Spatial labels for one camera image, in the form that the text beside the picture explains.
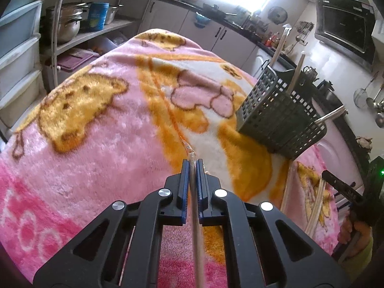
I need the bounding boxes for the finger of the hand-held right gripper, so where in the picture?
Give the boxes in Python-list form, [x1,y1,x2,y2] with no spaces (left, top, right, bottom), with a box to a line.
[322,169,365,208]

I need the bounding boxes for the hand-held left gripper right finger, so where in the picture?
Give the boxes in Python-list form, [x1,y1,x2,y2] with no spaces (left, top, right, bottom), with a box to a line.
[195,159,352,288]

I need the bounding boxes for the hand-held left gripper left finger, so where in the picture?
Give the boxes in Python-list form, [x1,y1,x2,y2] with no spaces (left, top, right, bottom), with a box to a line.
[32,158,191,288]

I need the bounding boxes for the pile of chopstick packets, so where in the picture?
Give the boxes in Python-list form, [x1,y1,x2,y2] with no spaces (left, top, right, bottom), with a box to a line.
[280,161,328,242]

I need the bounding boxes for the dark grey utensil basket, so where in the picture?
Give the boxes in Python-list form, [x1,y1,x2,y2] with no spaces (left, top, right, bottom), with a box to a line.
[236,60,328,161]

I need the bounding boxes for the small hanging utensils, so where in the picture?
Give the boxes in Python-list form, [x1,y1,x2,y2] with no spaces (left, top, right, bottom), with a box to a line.
[295,21,314,46]

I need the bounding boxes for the person's right hand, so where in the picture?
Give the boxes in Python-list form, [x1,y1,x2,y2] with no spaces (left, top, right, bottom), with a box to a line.
[337,211,373,252]

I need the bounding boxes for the ginger roots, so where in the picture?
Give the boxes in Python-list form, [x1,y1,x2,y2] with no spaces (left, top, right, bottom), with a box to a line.
[355,136,373,151]

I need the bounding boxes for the pink printed blanket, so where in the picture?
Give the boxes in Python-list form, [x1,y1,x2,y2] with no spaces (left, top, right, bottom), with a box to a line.
[0,28,348,288]

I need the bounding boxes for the black cooking pot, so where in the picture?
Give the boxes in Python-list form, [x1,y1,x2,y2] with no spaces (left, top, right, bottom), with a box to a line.
[317,79,341,104]

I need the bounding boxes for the steel kettle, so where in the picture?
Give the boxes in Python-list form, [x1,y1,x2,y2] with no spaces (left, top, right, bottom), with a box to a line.
[302,65,319,82]

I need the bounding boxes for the white upper cabinet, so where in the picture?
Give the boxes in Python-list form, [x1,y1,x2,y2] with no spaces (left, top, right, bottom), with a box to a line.
[371,18,384,63]

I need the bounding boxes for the black range hood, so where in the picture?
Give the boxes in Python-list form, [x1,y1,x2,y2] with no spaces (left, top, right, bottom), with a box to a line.
[313,0,378,71]

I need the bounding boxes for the condiment bottles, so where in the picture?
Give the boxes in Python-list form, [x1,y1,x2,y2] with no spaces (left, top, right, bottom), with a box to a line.
[262,31,281,49]

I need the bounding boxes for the purple plastic box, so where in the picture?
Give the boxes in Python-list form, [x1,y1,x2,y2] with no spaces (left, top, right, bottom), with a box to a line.
[56,48,101,73]

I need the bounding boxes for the blue bowl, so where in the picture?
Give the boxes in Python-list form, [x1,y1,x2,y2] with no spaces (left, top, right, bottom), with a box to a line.
[194,12,211,27]

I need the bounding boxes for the black wok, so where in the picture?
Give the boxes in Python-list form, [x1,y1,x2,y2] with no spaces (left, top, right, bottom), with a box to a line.
[202,3,238,19]

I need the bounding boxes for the small round fan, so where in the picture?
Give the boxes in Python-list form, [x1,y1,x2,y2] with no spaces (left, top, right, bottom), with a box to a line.
[268,6,288,25]

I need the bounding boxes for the metal shelf rack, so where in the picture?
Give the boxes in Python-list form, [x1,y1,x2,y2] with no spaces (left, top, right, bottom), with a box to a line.
[39,0,155,77]

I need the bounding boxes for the small steel pot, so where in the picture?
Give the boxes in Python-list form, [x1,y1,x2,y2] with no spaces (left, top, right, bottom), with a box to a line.
[104,4,124,25]

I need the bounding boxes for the blue canister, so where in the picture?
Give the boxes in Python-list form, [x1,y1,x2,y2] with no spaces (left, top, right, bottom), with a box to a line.
[88,2,110,32]

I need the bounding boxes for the stainless steel pots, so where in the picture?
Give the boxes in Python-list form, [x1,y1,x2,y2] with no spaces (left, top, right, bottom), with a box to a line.
[45,2,92,43]

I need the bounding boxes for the light blue plastic drawer unit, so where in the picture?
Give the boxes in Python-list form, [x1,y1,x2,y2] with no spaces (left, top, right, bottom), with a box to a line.
[0,0,45,129]

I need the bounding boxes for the hanging wire strainer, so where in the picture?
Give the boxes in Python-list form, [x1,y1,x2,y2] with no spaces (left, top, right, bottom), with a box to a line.
[353,71,379,109]

